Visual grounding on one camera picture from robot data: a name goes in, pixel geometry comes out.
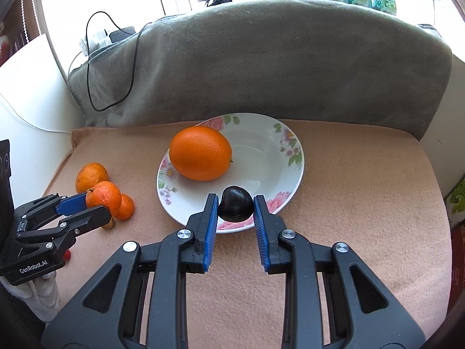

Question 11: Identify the tangerine with stem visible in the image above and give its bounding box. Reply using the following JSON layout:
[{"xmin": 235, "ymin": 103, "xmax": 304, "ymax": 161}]
[{"xmin": 85, "ymin": 181, "xmax": 122, "ymax": 218}]

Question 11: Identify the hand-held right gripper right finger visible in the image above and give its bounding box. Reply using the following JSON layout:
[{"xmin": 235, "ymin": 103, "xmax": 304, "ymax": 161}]
[{"xmin": 253, "ymin": 194, "xmax": 426, "ymax": 349}]

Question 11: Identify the peach blanket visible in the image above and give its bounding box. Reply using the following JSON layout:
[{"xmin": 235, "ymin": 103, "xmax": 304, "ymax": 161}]
[{"xmin": 42, "ymin": 116, "xmax": 453, "ymax": 349}]

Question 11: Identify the white cable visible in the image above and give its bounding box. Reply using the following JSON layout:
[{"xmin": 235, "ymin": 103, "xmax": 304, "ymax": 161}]
[{"xmin": 0, "ymin": 92, "xmax": 71, "ymax": 134}]

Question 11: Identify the dark purple plum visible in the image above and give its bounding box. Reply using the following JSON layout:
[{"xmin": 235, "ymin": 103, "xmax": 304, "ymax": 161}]
[{"xmin": 218, "ymin": 186, "xmax": 254, "ymax": 222}]

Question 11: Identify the grey cushion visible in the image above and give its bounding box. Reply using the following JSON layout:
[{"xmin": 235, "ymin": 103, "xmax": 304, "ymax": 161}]
[{"xmin": 67, "ymin": 0, "xmax": 453, "ymax": 140}]

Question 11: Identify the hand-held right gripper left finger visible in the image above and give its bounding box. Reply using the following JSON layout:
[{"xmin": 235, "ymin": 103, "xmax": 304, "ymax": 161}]
[{"xmin": 38, "ymin": 193, "xmax": 220, "ymax": 349}]

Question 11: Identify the small tangerine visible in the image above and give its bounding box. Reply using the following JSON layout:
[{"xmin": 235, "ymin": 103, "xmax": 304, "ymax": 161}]
[{"xmin": 115, "ymin": 193, "xmax": 136, "ymax": 221}]

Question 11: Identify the green patterned object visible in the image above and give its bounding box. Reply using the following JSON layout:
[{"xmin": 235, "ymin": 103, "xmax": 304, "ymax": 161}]
[{"xmin": 446, "ymin": 181, "xmax": 465, "ymax": 223}]

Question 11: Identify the large orange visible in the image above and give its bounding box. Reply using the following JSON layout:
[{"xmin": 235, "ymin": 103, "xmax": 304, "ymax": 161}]
[{"xmin": 169, "ymin": 126, "xmax": 232, "ymax": 181}]

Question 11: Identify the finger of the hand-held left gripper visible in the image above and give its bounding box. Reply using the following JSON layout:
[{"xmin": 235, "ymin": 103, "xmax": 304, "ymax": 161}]
[
  {"xmin": 15, "ymin": 193, "xmax": 88, "ymax": 227},
  {"xmin": 15, "ymin": 206, "xmax": 114, "ymax": 252}
]

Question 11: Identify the white padded armrest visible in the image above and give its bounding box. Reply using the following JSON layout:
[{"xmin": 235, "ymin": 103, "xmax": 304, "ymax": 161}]
[{"xmin": 0, "ymin": 33, "xmax": 85, "ymax": 204}]

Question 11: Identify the white floral plate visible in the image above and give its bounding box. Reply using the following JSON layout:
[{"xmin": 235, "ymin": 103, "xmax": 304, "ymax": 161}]
[{"xmin": 157, "ymin": 113, "xmax": 305, "ymax": 234}]

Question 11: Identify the black charger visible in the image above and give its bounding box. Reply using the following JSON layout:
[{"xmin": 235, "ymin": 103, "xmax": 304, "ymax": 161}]
[{"xmin": 109, "ymin": 25, "xmax": 137, "ymax": 44}]

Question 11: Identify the person's left hand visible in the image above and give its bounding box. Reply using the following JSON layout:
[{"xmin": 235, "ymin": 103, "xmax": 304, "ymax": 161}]
[{"xmin": 7, "ymin": 270, "xmax": 61, "ymax": 323}]

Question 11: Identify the white power strip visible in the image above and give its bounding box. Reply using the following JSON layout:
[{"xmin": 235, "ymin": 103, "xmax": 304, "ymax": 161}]
[{"xmin": 79, "ymin": 25, "xmax": 114, "ymax": 58}]

